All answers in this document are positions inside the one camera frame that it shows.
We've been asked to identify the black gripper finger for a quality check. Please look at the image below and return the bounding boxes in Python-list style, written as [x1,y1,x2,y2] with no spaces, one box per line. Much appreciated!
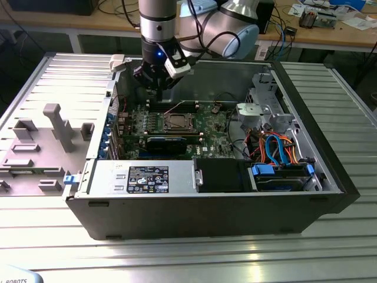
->
[132,64,161,101]
[160,75,184,101]

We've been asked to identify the metal wire locking lever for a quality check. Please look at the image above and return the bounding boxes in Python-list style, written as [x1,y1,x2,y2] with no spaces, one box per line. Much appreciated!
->
[164,100,187,115]

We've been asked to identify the black RAM slot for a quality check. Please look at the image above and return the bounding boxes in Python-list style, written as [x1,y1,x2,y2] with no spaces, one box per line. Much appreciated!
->
[148,108,207,113]
[148,101,207,106]
[148,103,207,108]
[148,106,207,110]

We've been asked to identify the CPU cooler heat sink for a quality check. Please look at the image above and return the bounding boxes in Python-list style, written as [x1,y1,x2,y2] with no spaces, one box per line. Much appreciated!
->
[299,7,319,29]

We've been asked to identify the grey case latch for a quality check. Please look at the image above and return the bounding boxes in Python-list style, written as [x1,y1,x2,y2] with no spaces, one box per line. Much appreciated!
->
[108,53,128,73]

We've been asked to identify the green motherboard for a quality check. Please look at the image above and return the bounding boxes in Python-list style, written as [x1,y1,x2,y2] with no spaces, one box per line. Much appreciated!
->
[117,99,238,160]

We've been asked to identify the black graphics card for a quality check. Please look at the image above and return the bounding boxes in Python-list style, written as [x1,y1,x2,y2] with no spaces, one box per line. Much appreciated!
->
[121,131,203,156]

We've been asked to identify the silver metal drive cage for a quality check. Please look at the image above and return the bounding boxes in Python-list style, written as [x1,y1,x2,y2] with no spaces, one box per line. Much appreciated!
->
[237,72,298,139]

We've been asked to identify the grey parts rack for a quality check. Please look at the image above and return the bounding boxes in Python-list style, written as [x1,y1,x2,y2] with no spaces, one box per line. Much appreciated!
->
[0,103,95,197]

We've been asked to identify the silver power supply unit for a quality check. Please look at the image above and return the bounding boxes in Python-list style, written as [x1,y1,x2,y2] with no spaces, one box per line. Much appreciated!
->
[74,158,197,198]

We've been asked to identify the wooden desk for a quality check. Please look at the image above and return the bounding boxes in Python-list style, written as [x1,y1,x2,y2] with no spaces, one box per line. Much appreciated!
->
[0,0,377,54]

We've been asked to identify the large black box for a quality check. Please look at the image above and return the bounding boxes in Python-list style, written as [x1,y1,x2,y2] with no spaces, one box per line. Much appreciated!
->
[5,0,98,16]

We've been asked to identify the hard disk in blue carrier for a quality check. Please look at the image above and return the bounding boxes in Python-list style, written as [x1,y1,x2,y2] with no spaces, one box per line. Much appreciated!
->
[249,162,315,192]

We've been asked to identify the blue plastic latch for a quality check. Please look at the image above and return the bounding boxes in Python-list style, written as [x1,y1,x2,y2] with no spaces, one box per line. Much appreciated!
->
[62,173,82,186]

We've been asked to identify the black PC case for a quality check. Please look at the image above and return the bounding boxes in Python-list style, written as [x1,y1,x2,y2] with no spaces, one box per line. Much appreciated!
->
[63,52,361,240]

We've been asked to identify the small silver metal box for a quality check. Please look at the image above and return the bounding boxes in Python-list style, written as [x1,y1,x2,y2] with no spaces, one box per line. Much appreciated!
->
[317,11,338,29]

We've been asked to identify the blue box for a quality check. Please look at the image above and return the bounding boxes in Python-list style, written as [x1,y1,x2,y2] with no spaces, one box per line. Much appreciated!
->
[329,0,366,10]

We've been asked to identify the white papers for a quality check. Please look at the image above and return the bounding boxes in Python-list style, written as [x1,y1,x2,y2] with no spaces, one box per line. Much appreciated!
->
[341,16,377,31]

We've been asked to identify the pale blue teach pendant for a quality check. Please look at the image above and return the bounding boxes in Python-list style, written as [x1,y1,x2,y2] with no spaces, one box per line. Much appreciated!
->
[0,264,45,283]

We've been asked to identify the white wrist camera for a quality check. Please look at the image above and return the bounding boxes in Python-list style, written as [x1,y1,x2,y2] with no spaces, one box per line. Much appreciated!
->
[163,51,192,80]

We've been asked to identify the black fan cable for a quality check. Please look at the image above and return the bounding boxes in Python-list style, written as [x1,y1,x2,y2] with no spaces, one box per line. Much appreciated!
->
[225,104,251,157]

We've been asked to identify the blue flat wire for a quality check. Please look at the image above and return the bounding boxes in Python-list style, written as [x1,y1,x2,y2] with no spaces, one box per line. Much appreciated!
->
[264,131,292,166]

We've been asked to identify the orange wire bundle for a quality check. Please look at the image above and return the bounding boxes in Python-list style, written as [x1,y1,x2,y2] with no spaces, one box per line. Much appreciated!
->
[276,134,300,164]

